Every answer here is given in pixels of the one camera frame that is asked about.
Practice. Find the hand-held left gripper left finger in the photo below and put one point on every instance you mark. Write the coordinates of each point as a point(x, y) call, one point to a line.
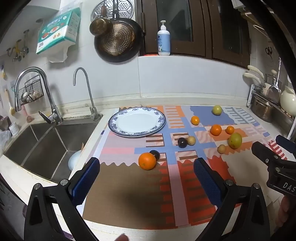
point(85, 182)

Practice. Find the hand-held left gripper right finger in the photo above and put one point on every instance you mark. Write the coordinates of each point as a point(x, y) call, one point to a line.
point(207, 183)

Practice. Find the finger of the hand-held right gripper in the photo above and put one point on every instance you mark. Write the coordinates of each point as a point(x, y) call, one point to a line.
point(286, 143)
point(260, 150)

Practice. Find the large yellow-green fruit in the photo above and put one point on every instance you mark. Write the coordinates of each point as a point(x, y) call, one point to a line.
point(235, 140)

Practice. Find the small orange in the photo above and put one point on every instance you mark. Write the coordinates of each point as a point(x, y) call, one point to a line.
point(195, 120)
point(229, 129)

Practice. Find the small tan round fruit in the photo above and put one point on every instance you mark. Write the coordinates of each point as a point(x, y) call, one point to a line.
point(221, 149)
point(192, 140)

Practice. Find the medium orange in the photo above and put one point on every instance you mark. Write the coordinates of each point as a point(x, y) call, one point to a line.
point(216, 130)

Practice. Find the dark plum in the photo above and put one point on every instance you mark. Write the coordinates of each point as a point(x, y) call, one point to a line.
point(155, 153)
point(182, 142)

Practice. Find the large orange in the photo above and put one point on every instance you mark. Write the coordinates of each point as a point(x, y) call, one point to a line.
point(147, 161)

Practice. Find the blue-rimmed white plate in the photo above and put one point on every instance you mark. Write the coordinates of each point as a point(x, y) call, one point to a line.
point(137, 124)

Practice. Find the person's right hand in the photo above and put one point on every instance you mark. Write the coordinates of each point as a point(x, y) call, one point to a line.
point(285, 209)

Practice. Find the person's left hand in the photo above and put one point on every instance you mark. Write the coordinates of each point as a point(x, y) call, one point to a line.
point(121, 238)

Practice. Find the pale blue bowl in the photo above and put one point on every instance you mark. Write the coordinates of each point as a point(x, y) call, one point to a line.
point(74, 161)

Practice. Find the wooden chopsticks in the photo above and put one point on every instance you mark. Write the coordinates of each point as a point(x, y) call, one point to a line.
point(82, 146)

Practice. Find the steel cooking pot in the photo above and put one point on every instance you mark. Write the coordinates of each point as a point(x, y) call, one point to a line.
point(262, 109)

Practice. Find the patterned colourful table mat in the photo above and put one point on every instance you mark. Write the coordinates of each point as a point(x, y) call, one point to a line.
point(129, 185)

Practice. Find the steel kitchen sink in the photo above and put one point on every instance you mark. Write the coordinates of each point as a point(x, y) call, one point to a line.
point(44, 148)

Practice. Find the steel dish rack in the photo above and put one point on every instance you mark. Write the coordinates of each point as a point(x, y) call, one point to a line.
point(251, 96)

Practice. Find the steel spatula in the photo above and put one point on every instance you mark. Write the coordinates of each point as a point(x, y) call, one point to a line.
point(274, 89)

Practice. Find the yellow-green round fruit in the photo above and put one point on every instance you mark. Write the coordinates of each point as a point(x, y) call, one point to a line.
point(217, 110)

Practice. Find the thin steel faucet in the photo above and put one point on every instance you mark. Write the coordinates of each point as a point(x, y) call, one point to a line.
point(93, 111)

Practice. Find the large steel kitchen faucet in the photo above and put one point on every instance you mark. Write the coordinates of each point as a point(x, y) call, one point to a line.
point(54, 113)

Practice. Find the black scissors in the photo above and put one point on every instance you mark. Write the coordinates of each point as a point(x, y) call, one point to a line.
point(268, 51)

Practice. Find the white plastic bag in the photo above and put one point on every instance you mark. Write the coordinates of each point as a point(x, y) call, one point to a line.
point(56, 56)

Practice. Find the white pump soap bottle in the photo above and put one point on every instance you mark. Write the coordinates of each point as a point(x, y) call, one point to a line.
point(164, 41)

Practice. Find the black frying pan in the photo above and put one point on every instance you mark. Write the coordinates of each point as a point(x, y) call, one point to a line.
point(138, 45)

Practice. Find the copper colander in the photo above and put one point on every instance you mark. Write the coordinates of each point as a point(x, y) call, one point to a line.
point(120, 38)

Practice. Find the green tissue pack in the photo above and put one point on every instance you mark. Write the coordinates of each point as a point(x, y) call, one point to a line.
point(57, 30)

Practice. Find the hanging brass ladle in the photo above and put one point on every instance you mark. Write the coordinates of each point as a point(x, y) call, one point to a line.
point(100, 26)

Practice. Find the perforated steel steamer plate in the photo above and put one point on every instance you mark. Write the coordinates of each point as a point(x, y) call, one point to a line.
point(126, 8)

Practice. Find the dark brown window frame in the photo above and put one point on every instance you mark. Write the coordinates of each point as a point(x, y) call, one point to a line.
point(208, 46)

